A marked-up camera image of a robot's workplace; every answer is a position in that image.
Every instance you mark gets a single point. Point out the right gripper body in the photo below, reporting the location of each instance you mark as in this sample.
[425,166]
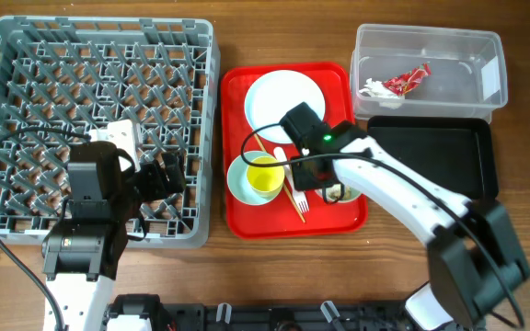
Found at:
[304,178]

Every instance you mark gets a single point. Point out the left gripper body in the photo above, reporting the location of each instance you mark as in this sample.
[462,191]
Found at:
[148,184]

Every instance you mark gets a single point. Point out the light green bowl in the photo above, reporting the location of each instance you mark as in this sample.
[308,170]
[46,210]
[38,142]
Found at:
[323,195]

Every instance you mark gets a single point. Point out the yellow plastic cup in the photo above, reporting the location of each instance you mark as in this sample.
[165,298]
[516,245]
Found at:
[265,180]

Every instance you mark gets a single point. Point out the red snack wrapper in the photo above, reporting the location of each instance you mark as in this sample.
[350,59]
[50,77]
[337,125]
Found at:
[404,83]

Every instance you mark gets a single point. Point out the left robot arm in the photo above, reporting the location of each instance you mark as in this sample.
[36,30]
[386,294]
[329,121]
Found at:
[82,250]

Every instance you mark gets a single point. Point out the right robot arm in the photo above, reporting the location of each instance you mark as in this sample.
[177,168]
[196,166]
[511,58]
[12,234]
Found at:
[475,259]

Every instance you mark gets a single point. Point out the black food waste tray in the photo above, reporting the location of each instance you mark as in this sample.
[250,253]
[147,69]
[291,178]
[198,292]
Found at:
[454,153]

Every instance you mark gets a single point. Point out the grey dishwasher rack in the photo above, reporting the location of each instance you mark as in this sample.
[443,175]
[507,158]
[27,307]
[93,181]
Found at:
[61,77]

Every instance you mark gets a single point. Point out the white plastic fork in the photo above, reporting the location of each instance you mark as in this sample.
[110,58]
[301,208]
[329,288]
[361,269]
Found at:
[298,196]

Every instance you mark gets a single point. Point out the wooden chopstick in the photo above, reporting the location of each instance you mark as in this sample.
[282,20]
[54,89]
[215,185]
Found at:
[284,186]

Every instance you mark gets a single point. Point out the rice and peanut leftovers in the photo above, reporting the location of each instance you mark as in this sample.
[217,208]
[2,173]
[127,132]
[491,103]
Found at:
[339,192]

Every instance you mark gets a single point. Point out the red plastic tray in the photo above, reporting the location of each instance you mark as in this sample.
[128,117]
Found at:
[278,218]

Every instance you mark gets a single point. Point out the small light blue saucer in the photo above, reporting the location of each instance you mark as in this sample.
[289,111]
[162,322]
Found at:
[239,187]

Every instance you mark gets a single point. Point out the large light blue plate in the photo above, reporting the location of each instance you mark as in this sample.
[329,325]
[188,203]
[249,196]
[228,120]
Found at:
[271,96]

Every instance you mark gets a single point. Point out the crumpled white tissue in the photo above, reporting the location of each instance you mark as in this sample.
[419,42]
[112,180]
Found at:
[376,89]

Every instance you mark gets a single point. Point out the clear plastic bin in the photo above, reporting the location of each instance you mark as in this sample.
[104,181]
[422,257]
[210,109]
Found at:
[468,79]

